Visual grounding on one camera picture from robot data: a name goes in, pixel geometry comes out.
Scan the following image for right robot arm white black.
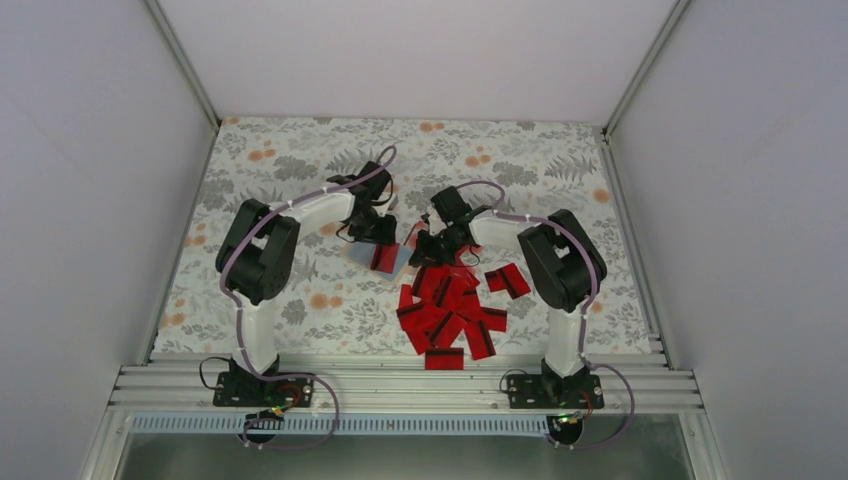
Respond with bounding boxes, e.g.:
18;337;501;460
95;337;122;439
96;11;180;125
409;186;607;408

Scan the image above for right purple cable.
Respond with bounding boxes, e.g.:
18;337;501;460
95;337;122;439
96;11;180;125
453;180;637;453

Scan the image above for red card pile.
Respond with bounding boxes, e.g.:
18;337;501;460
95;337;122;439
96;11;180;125
411;266;481;329
485;263;531;299
396;302;441;354

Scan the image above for red card left pile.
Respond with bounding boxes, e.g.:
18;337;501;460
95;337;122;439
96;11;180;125
396;302;441;354

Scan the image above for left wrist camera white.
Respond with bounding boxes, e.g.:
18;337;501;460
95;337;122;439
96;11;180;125
374;195;399;217

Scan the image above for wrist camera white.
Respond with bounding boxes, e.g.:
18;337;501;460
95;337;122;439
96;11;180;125
421;210;444;235
374;195;399;217

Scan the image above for red card right pile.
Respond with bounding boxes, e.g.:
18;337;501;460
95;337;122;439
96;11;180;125
485;263;531;299

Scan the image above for red card lower right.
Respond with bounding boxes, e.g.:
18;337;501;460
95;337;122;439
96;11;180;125
460;307;508;360

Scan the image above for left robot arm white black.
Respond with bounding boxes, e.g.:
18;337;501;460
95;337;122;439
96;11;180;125
216;161;397;405

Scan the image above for red card on rail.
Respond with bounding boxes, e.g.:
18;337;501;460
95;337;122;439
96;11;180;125
424;348;465;371

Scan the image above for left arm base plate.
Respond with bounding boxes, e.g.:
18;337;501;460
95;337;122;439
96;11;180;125
212;372;314;408

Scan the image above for purple cable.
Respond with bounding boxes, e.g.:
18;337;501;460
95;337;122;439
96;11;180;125
453;180;637;453
218;145;399;452

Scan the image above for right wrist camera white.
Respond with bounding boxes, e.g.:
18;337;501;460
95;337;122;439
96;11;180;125
421;210;444;235

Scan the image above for beige card holder wallet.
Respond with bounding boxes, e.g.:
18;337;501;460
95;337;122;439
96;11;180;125
342;243;412;283

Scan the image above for red card centre pile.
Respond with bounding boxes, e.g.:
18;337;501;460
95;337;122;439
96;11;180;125
411;266;481;329

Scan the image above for aluminium rail frame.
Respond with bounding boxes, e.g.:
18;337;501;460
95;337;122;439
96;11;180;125
108;354;704;414

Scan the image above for floral patterned table mat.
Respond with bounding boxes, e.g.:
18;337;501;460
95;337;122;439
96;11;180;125
154;117;650;355

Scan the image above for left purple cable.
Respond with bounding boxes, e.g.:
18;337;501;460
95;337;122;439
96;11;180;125
218;145;399;452

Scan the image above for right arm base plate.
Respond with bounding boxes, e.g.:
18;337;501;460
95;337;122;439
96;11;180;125
503;373;605;410

